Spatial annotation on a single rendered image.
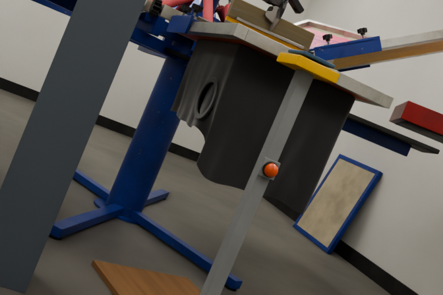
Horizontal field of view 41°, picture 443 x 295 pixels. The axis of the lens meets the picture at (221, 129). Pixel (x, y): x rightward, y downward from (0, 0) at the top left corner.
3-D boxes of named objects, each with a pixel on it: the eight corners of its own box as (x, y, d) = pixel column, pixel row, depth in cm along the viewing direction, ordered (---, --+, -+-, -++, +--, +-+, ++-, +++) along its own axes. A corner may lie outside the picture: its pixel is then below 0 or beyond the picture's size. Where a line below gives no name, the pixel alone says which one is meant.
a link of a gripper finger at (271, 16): (258, 26, 219) (267, 2, 220) (271, 32, 221) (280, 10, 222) (262, 24, 216) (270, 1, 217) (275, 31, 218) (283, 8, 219)
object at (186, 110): (217, 160, 184) (263, 54, 182) (193, 151, 181) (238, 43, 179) (181, 133, 227) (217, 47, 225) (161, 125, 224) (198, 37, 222)
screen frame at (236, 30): (389, 108, 188) (394, 98, 188) (233, 35, 167) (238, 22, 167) (287, 83, 261) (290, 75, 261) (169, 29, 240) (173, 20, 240)
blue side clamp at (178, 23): (196, 38, 213) (204, 20, 213) (184, 33, 212) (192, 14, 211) (177, 35, 241) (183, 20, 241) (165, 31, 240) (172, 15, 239)
